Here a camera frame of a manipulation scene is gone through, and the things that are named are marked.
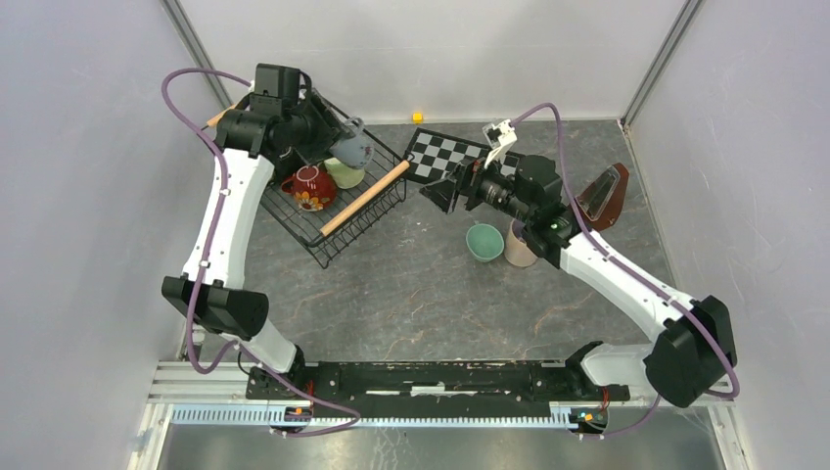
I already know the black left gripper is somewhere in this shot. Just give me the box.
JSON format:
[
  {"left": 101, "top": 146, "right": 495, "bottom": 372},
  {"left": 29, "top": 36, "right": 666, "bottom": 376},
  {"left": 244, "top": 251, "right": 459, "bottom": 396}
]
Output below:
[{"left": 284, "top": 88, "right": 355, "bottom": 168}]

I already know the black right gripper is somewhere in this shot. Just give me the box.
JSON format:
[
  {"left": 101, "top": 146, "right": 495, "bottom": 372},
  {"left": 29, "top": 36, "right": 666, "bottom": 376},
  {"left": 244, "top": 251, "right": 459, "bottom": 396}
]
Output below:
[{"left": 419, "top": 147, "right": 534, "bottom": 225}]

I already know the small green teacup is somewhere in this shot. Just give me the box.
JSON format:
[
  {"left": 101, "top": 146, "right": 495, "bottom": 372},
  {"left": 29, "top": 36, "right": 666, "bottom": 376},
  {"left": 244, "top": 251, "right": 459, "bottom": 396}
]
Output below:
[{"left": 465, "top": 223, "right": 505, "bottom": 262}]

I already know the pink iridescent mug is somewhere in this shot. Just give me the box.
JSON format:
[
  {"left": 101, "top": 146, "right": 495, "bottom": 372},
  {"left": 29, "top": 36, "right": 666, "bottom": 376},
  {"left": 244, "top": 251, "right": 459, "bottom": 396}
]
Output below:
[{"left": 504, "top": 219, "right": 537, "bottom": 268}]

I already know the grey blue mug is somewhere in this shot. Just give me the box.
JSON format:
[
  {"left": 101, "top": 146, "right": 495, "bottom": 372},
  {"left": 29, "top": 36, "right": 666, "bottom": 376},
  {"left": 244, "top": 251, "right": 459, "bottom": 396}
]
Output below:
[{"left": 329, "top": 117, "right": 375, "bottom": 169}]

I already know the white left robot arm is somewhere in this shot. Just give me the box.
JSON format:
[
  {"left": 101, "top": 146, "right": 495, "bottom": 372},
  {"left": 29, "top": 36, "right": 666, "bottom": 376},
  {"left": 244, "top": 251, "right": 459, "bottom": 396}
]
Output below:
[{"left": 161, "top": 64, "right": 346, "bottom": 400}]

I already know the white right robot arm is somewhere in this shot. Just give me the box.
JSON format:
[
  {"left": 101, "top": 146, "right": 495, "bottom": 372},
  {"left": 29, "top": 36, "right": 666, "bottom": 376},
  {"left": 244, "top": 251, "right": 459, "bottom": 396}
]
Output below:
[{"left": 420, "top": 156, "right": 740, "bottom": 407}]

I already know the black white chessboard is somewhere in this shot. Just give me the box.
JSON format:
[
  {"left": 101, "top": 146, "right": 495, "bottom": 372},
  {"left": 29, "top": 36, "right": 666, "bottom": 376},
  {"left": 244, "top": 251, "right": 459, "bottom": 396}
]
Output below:
[{"left": 404, "top": 128, "right": 491, "bottom": 185}]

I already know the light green mug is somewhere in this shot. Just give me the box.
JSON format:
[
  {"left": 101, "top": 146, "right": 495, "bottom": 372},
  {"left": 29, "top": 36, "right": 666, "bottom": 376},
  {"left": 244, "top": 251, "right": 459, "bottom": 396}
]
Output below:
[{"left": 324, "top": 158, "right": 365, "bottom": 189}]

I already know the red floral mug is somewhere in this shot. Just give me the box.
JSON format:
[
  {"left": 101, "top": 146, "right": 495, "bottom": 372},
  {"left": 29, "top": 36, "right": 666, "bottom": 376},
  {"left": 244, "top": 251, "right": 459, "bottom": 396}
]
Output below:
[{"left": 280, "top": 165, "right": 338, "bottom": 212}]

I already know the brown wooden metronome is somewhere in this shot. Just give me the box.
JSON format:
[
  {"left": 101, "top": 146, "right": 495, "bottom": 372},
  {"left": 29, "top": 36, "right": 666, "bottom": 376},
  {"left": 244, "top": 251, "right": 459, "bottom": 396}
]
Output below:
[{"left": 576, "top": 163, "right": 629, "bottom": 232}]

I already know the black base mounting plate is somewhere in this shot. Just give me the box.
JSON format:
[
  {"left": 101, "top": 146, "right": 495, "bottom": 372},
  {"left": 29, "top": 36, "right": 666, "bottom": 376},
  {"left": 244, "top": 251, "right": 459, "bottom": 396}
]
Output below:
[{"left": 288, "top": 360, "right": 630, "bottom": 420}]

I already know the right wooden rack handle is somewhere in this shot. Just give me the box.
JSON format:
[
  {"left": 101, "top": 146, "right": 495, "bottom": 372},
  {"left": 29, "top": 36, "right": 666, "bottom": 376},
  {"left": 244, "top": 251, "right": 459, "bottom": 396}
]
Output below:
[{"left": 320, "top": 160, "right": 410, "bottom": 237}]

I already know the wooden rack handle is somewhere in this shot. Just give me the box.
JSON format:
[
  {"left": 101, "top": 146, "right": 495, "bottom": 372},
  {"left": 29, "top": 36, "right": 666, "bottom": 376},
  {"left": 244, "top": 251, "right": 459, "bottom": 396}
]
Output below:
[
  {"left": 320, "top": 160, "right": 410, "bottom": 237},
  {"left": 205, "top": 105, "right": 236, "bottom": 128}
]

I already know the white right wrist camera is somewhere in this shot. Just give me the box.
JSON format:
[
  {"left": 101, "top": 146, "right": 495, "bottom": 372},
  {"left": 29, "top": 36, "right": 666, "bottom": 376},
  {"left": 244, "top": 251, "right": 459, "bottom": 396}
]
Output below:
[{"left": 483, "top": 119, "right": 517, "bottom": 169}]

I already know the left wooden rack handle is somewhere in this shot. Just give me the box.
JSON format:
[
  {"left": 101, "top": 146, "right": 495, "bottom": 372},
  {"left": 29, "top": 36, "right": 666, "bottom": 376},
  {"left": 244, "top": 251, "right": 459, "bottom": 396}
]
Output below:
[{"left": 205, "top": 105, "right": 236, "bottom": 128}]

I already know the black wire dish rack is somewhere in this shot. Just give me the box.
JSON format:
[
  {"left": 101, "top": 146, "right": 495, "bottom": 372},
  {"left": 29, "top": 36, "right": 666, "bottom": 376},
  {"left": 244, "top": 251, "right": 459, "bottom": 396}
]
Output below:
[{"left": 196, "top": 90, "right": 415, "bottom": 270}]

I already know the aluminium rail frame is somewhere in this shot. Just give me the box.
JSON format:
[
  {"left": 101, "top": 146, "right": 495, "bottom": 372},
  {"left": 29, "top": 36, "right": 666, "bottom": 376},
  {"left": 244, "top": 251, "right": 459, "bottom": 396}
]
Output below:
[{"left": 126, "top": 246, "right": 737, "bottom": 470}]

